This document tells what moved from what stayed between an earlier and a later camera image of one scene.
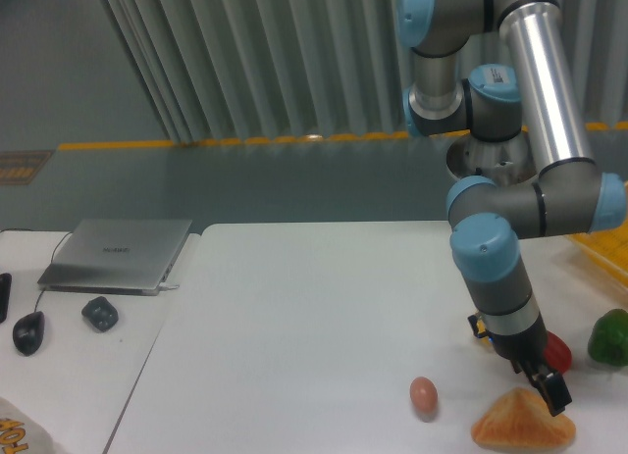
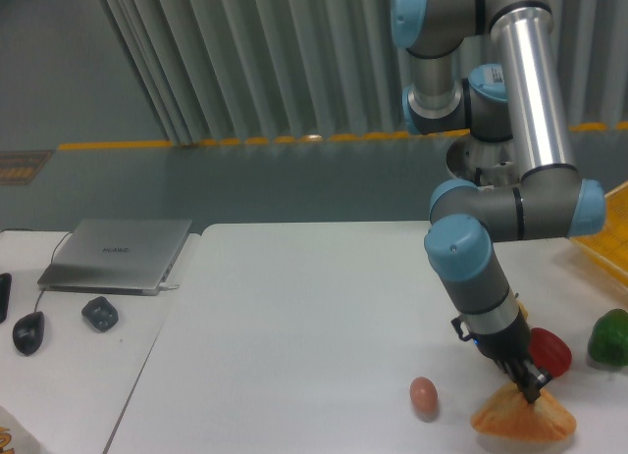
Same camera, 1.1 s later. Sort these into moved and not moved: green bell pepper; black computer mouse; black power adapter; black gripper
Moved: black gripper
Not moved: black computer mouse; green bell pepper; black power adapter
